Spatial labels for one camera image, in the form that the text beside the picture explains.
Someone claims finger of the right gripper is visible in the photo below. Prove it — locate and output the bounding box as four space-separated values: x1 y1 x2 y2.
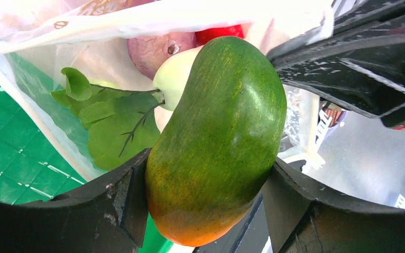
267 1 405 128

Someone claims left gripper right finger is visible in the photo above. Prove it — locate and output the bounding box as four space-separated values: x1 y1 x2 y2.
262 159 405 252

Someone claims green plastic tray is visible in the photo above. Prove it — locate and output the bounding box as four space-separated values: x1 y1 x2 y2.
0 68 172 252

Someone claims clear dotted zip bag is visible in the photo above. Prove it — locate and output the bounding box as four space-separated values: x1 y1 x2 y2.
0 1 334 181

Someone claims purple white onion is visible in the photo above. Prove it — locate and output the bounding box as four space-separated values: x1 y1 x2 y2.
127 32 197 80

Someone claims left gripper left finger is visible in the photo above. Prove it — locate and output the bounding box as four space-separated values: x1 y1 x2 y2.
0 149 150 252

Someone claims white radish with leaves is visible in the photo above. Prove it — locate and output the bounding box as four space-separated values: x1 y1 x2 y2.
51 47 201 171

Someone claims red tomato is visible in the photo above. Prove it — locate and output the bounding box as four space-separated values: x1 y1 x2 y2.
195 25 245 46

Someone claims orange green mango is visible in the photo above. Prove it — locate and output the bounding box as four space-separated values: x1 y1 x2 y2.
145 36 287 247

